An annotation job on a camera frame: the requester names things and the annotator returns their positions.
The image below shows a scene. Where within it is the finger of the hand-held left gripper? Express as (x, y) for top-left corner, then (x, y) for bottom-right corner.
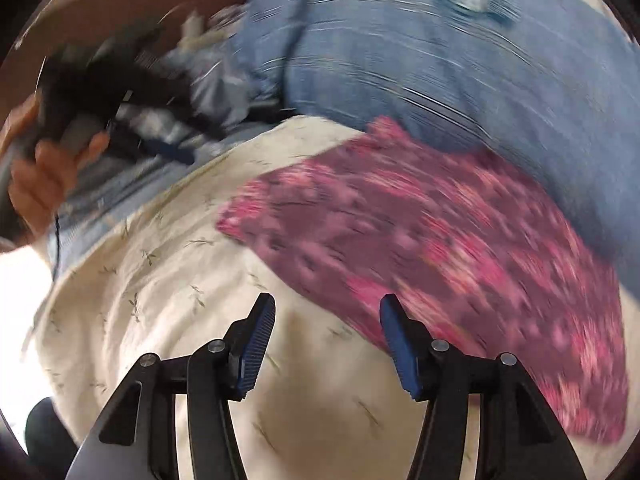
(115, 127), (198, 166)

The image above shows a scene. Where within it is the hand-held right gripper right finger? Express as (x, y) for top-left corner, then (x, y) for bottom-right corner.
(379, 294), (588, 480)

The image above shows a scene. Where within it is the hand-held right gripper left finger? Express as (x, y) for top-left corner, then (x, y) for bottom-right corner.
(97, 291), (277, 480)

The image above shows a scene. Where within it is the purple floral shirt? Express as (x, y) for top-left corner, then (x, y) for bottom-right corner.
(215, 116), (631, 446)

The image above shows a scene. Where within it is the person's left hand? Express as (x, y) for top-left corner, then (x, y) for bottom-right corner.
(0, 97), (108, 241)

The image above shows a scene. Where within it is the brown wooden headboard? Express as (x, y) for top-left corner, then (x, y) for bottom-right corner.
(0, 0), (261, 126)

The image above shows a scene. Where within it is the grey-blue floral bedding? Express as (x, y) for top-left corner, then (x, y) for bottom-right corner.
(47, 50), (281, 261)

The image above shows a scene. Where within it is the cream leaf-print bed sheet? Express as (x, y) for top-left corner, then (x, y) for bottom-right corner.
(30, 115), (621, 480)

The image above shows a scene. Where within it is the blue plaid pillow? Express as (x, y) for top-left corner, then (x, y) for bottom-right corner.
(225, 0), (640, 281)

